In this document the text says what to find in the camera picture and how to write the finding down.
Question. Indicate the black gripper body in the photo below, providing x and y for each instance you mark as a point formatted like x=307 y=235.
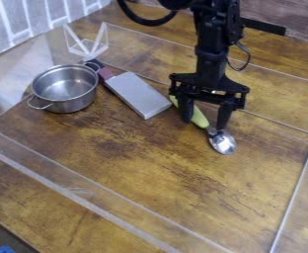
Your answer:
x=227 y=91

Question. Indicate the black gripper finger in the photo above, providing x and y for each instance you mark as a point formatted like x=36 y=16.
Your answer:
x=186 y=107
x=225 y=115

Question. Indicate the yellow handled metal spoon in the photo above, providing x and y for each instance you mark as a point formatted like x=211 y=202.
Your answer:
x=219 y=138

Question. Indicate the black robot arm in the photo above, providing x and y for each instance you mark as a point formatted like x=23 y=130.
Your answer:
x=219 y=29

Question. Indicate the silver metal pot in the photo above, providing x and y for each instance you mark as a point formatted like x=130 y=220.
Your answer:
x=66 y=88

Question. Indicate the grey sharpening stone block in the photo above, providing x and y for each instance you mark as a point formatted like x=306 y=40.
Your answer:
x=135 y=92

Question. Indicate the black bar on table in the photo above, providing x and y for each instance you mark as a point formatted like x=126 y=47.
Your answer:
x=263 y=26

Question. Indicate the blue object at corner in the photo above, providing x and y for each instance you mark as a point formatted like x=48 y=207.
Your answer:
x=7 y=249

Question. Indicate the clear acrylic corner bracket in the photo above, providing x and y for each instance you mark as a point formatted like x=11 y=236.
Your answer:
x=87 y=48

